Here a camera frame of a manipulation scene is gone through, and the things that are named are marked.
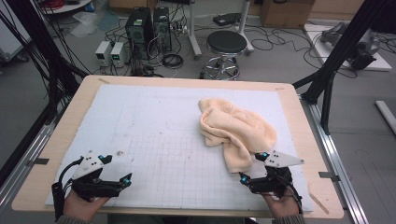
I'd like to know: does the long tape strip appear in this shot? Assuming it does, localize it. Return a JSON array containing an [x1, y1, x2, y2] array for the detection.
[[308, 191, 330, 216]]

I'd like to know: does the white power supply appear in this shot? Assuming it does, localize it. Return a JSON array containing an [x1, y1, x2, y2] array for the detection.
[[94, 40, 113, 67], [110, 41, 130, 68]]

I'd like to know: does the peach towel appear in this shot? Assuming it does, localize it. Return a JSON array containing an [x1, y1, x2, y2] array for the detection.
[[198, 97, 278, 175]]

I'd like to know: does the cardboard box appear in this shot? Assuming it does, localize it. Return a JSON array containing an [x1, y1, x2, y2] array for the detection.
[[260, 0, 316, 30]]

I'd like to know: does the metal bracket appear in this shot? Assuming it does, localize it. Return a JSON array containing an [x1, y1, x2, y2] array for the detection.
[[318, 171, 341, 182], [26, 158, 50, 166]]

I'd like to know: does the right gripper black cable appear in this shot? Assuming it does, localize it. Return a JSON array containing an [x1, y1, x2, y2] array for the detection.
[[279, 174, 304, 215]]

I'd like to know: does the black frame post with cables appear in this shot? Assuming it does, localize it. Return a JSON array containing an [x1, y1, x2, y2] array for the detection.
[[6, 0, 90, 125]]

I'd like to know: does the coiled black cable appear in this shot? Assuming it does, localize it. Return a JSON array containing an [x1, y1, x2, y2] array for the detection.
[[162, 53, 185, 69]]

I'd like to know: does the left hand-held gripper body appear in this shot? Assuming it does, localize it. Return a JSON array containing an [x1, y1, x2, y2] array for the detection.
[[70, 150, 124, 203]]

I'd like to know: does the white tube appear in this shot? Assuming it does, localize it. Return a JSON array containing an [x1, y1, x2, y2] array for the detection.
[[375, 100, 396, 135]]

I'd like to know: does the aluminium rail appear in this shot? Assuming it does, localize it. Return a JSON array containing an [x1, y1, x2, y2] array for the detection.
[[0, 102, 68, 216], [300, 94, 370, 224]]

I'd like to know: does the person's left hand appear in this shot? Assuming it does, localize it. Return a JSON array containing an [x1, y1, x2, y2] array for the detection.
[[64, 189, 110, 221]]

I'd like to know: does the white grid mat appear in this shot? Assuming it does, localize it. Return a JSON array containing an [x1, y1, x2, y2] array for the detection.
[[45, 83, 315, 213]]

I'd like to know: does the white stand leg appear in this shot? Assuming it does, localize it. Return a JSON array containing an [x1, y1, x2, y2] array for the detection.
[[186, 0, 203, 60], [235, 0, 255, 56]]

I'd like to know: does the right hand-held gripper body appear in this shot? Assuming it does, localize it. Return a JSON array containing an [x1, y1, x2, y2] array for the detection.
[[248, 150, 305, 199]]

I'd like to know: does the large black computer tower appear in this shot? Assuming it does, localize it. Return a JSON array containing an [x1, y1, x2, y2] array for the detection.
[[124, 7, 155, 60]]

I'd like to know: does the person's right hand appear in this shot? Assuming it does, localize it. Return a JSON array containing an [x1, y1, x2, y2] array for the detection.
[[262, 189, 301, 218]]

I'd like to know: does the round white table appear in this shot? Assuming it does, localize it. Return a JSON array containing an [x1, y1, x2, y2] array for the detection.
[[40, 0, 94, 15]]

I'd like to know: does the clear plastic sheet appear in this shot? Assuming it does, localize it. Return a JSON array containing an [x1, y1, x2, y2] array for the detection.
[[70, 11, 104, 38]]

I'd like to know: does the slim black computer tower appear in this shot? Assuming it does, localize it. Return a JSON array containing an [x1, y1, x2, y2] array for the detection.
[[152, 7, 173, 52]]

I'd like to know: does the white floor board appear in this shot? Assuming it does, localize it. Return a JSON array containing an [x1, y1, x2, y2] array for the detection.
[[304, 22, 393, 72]]

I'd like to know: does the black round stool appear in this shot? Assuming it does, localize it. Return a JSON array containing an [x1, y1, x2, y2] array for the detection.
[[199, 30, 248, 81]]

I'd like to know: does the black flat device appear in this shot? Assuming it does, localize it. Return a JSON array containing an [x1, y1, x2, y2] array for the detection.
[[212, 12, 242, 27]]

